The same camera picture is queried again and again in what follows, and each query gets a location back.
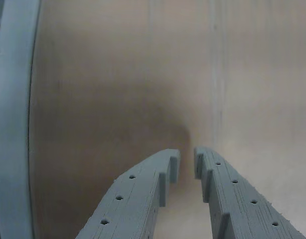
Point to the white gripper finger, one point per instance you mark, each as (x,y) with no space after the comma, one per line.
(242,211)
(133,204)

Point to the white table rim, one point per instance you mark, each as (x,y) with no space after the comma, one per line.
(13,124)

